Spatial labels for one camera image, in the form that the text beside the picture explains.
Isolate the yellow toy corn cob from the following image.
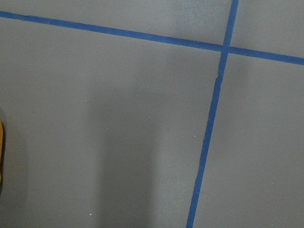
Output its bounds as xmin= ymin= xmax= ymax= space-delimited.
xmin=0 ymin=120 xmax=5 ymax=190

